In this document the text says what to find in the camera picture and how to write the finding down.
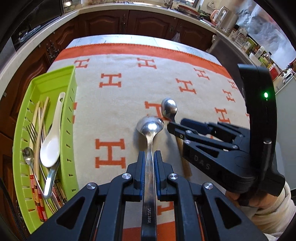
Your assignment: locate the wooden handled steel spoon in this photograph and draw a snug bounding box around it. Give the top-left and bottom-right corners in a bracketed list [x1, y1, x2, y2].
[161, 98, 192, 180]

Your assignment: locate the large steel spoon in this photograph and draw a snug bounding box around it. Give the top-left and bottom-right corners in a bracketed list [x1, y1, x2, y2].
[137, 116, 164, 240]

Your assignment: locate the white ceramic soup spoon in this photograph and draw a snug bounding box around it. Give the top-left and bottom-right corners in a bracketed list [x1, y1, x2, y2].
[40, 92, 66, 168]

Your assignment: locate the white right sleeve forearm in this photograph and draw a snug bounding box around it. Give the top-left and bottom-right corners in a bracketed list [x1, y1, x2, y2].
[241, 183, 295, 240]

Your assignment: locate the kitchen sink faucet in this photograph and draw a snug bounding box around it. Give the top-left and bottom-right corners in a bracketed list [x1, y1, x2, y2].
[164, 0, 177, 9]

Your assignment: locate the person's right hand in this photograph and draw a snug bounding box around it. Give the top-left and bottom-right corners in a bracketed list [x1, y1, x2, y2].
[225, 191, 277, 209]

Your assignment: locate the orange white H blanket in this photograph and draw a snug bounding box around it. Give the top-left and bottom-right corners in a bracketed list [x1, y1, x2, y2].
[50, 44, 249, 187]

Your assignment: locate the red striped chopstick in tray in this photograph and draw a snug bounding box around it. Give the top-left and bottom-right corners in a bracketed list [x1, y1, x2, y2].
[28, 101, 48, 222]

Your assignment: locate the steel spoon in tray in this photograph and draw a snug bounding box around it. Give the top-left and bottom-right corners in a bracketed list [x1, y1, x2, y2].
[22, 146, 61, 200]

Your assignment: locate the steel fork in tray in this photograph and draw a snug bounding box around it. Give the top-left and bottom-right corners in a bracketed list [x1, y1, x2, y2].
[26, 123, 56, 214]

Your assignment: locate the white electric kettle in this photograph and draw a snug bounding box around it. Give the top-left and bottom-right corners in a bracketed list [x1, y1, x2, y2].
[210, 6, 238, 37]

